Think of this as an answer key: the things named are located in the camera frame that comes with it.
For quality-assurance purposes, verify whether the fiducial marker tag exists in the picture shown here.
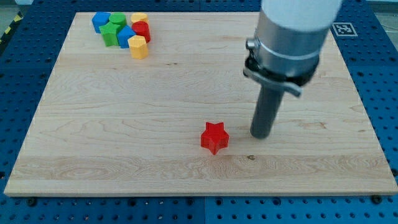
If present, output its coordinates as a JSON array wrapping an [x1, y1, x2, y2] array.
[[332, 22, 358, 37]]

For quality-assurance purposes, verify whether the red star block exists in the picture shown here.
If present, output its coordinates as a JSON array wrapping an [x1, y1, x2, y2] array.
[[200, 122, 229, 155]]

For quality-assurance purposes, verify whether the wooden board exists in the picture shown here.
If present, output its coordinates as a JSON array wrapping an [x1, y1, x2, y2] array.
[[4, 12, 397, 197]]

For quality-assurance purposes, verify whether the yellow black hazard tape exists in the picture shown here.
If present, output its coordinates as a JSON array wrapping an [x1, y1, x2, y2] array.
[[1, 11, 24, 45]]

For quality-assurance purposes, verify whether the green cylinder block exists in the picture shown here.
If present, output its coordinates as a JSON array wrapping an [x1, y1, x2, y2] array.
[[109, 12, 127, 32]]

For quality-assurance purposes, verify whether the blue block far left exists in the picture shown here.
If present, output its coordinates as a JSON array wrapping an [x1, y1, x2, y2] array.
[[91, 12, 111, 34]]

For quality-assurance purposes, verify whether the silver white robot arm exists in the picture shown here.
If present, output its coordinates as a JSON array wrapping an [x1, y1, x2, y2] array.
[[243, 0, 342, 96]]

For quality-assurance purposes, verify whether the green star block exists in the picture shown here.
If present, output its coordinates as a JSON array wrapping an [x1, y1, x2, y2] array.
[[99, 22, 122, 47]]

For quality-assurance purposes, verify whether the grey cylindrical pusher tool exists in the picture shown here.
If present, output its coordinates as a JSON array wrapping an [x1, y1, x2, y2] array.
[[250, 86, 284, 139]]

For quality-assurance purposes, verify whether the blue triangle block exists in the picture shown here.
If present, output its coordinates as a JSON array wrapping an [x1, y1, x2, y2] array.
[[117, 26, 136, 49]]

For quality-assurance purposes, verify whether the yellow hexagon block front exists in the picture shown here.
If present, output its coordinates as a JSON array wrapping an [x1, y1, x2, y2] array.
[[127, 35, 149, 59]]

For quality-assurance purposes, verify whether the red cylinder block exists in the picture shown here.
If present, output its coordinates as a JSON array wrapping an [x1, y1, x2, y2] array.
[[131, 21, 151, 43]]

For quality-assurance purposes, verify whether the yellow cylinder block rear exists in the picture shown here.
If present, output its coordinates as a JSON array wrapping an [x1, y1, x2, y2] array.
[[130, 12, 149, 24]]

